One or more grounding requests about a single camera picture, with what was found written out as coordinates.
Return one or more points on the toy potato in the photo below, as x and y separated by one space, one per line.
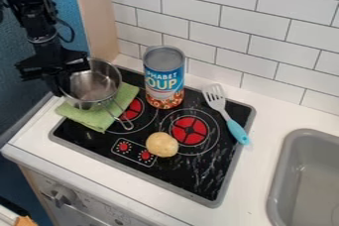
162 144

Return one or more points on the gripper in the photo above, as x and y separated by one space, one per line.
50 66

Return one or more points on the toy sink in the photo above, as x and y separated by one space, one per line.
309 183

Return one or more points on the silver pot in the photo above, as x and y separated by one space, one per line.
92 84

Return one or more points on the toy stove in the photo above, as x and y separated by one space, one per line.
176 150

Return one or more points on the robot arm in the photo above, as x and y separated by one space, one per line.
37 12

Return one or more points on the soup can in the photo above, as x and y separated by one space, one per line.
164 78

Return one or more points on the green cloth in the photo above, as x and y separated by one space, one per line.
103 112

